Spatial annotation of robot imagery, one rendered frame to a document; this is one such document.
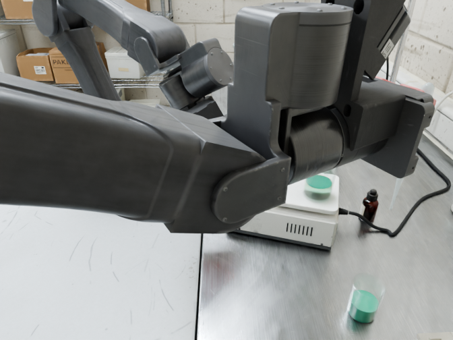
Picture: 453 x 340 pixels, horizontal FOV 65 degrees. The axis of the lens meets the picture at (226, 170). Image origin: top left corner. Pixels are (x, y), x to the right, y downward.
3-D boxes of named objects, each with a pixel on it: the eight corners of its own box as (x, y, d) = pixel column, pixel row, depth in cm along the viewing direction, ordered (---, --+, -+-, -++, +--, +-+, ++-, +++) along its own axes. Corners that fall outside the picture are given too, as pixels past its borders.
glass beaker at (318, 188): (296, 199, 62) (301, 159, 58) (307, 185, 66) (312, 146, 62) (329, 210, 60) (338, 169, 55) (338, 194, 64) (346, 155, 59)
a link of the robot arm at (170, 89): (218, 93, 58) (195, 55, 56) (198, 108, 55) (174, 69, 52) (191, 105, 63) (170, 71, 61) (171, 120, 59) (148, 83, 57)
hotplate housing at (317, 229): (224, 232, 67) (224, 198, 63) (240, 194, 78) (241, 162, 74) (344, 256, 62) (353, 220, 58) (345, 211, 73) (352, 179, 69)
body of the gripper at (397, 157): (338, 70, 34) (279, 81, 31) (441, 102, 27) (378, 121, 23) (327, 131, 37) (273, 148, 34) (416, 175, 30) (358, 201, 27)
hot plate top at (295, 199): (266, 204, 62) (267, 200, 61) (278, 169, 72) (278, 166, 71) (337, 216, 59) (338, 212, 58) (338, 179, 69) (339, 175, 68)
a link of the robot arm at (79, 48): (152, 146, 75) (79, -10, 67) (127, 159, 70) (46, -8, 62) (135, 151, 79) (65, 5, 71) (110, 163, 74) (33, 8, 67)
